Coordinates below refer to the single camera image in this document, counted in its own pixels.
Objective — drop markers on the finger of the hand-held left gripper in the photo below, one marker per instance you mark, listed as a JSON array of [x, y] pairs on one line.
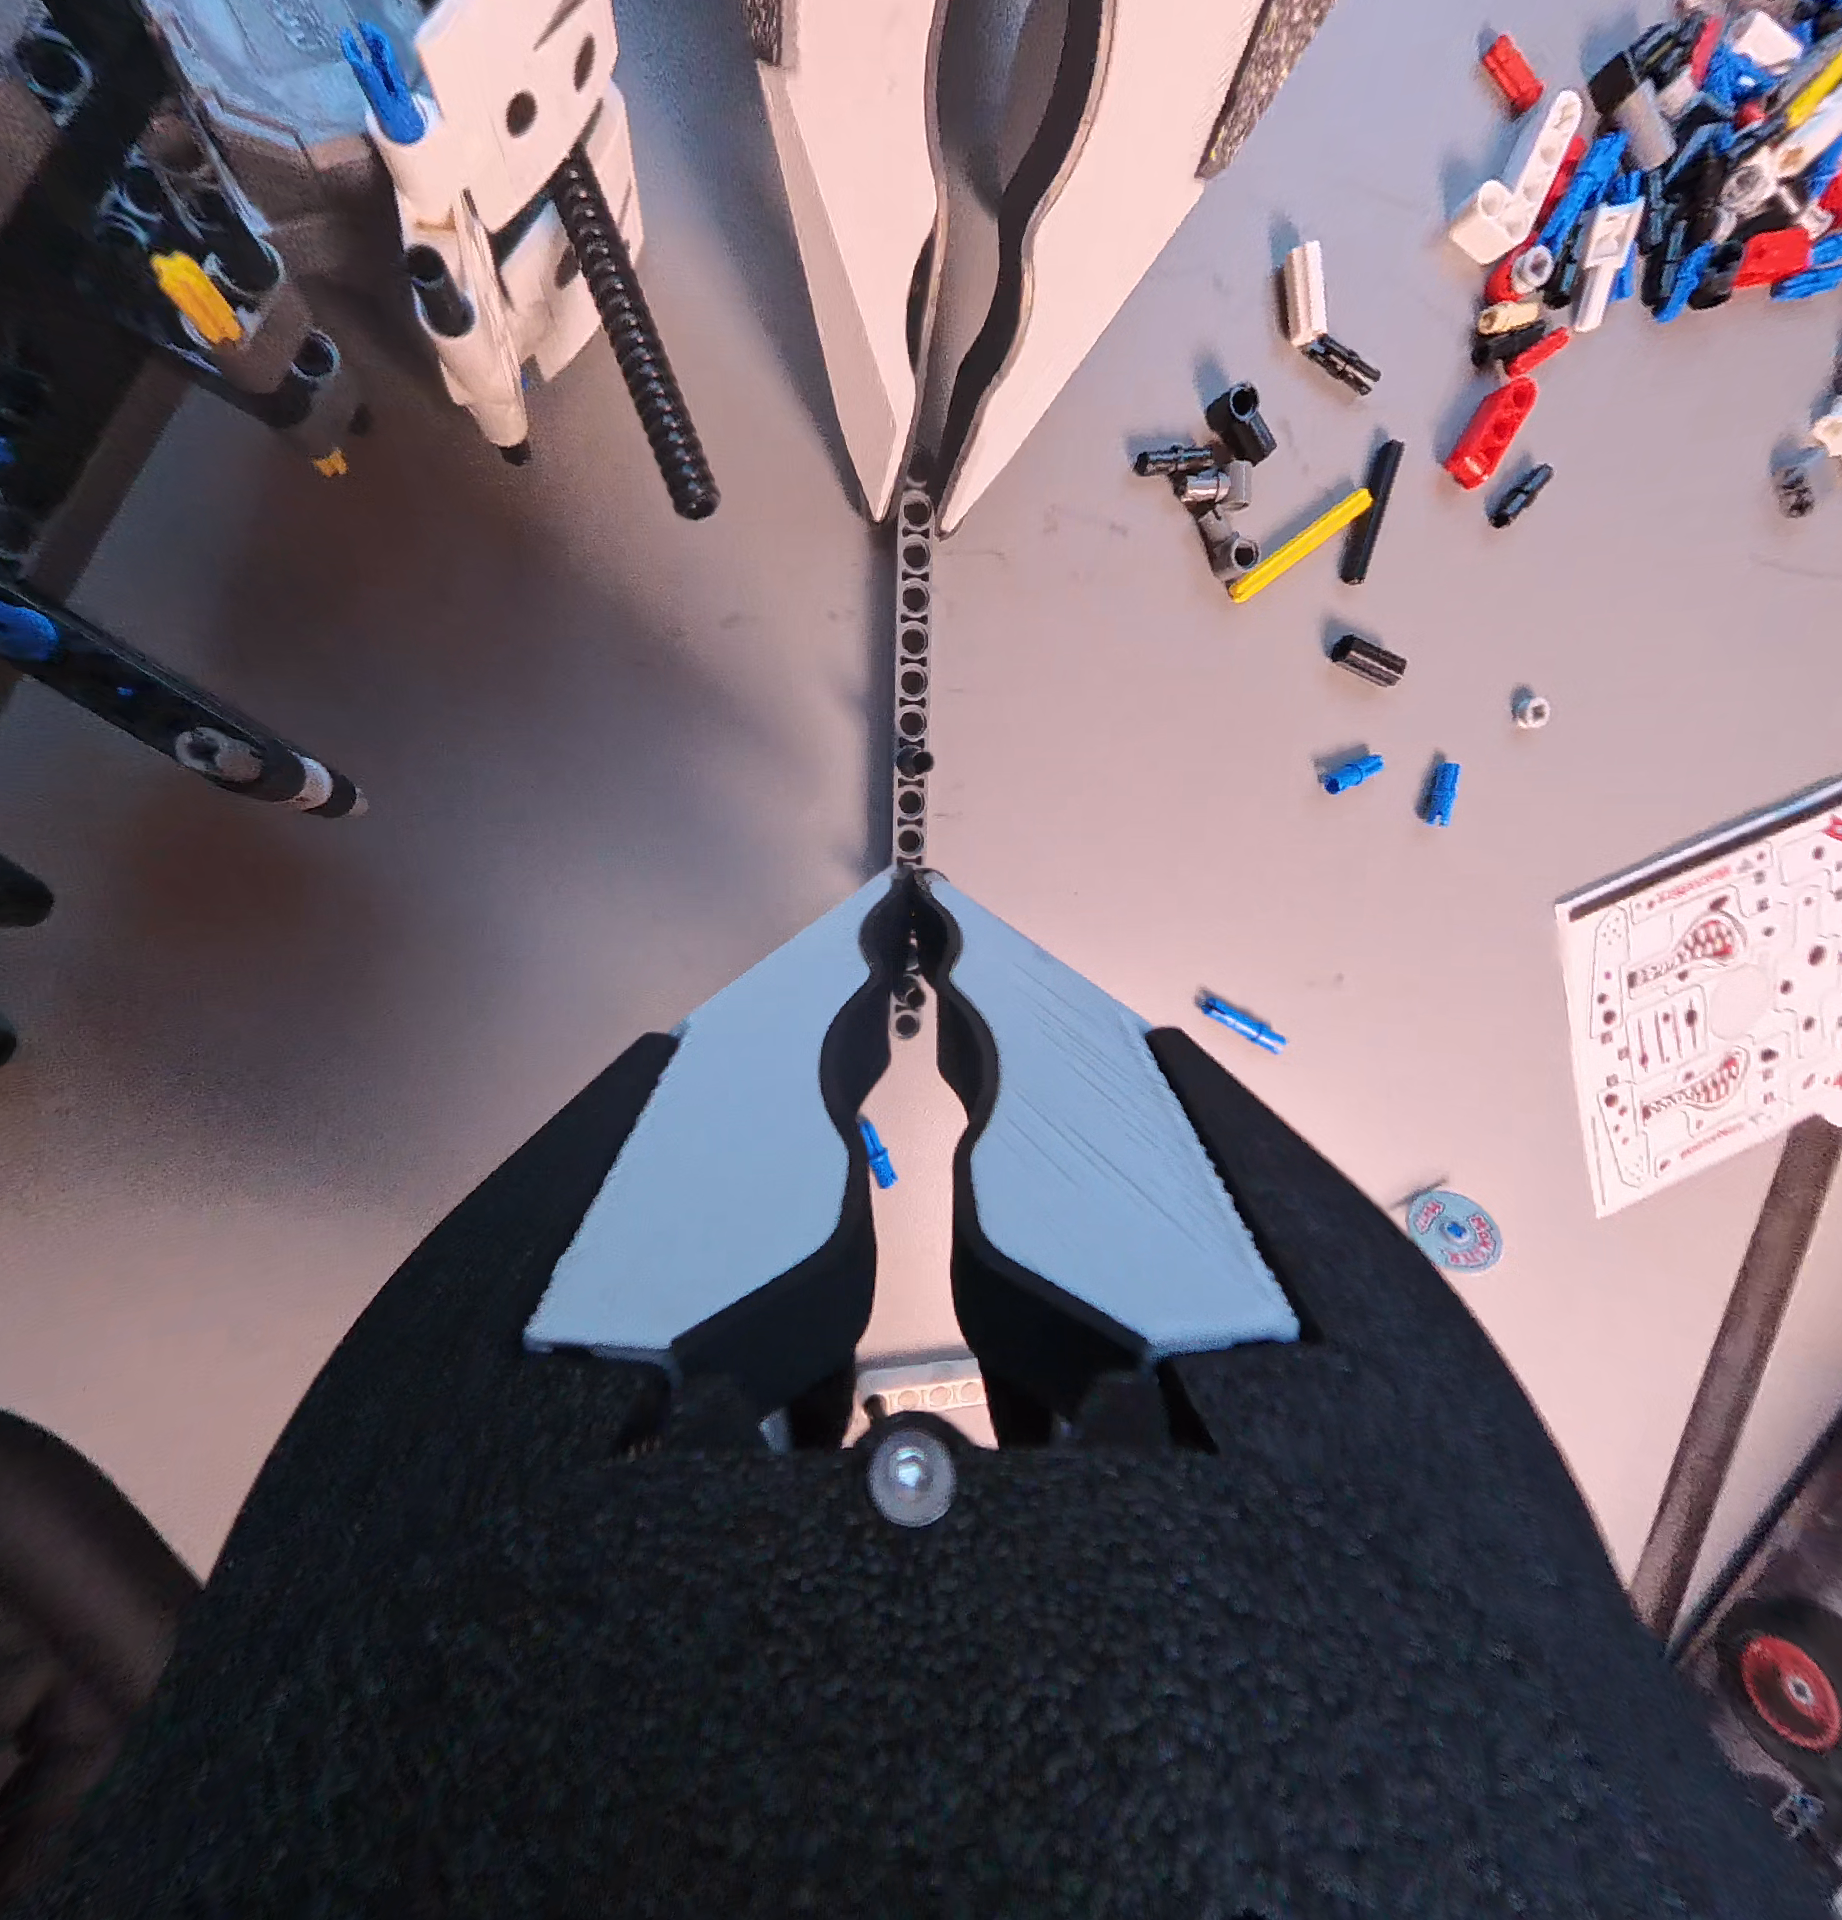
[[847, 225], [1131, 151]]

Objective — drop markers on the grey elbow connector with pin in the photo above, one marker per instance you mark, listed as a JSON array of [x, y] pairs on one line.
[[1207, 483]]

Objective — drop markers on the white angled beam assembly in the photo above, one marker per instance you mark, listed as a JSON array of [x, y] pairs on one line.
[[922, 1391]]

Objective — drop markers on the grey desk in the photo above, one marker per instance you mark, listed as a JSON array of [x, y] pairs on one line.
[[1161, 840]]

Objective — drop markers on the black double pin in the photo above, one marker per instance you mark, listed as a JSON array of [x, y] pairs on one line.
[[1522, 495]]

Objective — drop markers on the small blue pin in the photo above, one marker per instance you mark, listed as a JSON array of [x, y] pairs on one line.
[[876, 1152]]

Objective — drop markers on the black tube connector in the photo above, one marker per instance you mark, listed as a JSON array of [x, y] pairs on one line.
[[1367, 661]]

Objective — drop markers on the sticker sheet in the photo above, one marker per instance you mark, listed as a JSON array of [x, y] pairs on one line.
[[1717, 991]]

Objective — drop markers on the light grey bush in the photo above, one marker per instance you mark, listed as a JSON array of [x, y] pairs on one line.
[[1529, 710]]

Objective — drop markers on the red short pin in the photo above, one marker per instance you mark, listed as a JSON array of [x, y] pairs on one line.
[[1511, 71]]

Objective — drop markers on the long grey holed beam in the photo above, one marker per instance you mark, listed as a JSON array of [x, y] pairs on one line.
[[915, 661]]

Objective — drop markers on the long black pin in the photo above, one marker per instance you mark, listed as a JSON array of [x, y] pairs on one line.
[[1341, 365]]

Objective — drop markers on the short blue connector pin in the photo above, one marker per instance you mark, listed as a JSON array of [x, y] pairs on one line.
[[1437, 791]]

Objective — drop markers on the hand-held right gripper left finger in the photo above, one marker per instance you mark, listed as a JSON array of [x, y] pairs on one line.
[[711, 1201]]

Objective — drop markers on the black toy truck chassis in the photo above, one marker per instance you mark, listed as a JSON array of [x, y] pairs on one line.
[[456, 181]]

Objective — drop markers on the white thick angled beam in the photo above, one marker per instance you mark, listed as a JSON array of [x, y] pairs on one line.
[[1515, 186]]

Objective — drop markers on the red short beam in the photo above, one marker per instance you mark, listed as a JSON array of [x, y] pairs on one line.
[[1491, 432]]

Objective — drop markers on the black axle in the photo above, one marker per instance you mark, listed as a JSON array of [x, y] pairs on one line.
[[1371, 511]]

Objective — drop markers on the small grey axle connector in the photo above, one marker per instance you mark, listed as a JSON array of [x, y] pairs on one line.
[[1237, 551]]

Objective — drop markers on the black short connector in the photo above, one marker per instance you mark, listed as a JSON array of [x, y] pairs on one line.
[[1241, 423]]

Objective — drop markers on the toy truck set box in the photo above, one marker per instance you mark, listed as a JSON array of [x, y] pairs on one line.
[[1807, 1695]]

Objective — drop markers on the yellow axle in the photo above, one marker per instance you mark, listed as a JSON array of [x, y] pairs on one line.
[[1300, 544]]

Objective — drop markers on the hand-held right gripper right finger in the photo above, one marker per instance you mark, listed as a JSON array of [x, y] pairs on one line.
[[1101, 1201]]

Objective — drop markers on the pile of assorted small bricks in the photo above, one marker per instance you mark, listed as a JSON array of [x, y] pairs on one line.
[[1717, 166]]

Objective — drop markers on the long blue pin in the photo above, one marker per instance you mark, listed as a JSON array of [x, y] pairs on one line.
[[1241, 1022]]

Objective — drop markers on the blue round printed disc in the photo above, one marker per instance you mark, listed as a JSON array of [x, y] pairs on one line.
[[1457, 1230]]

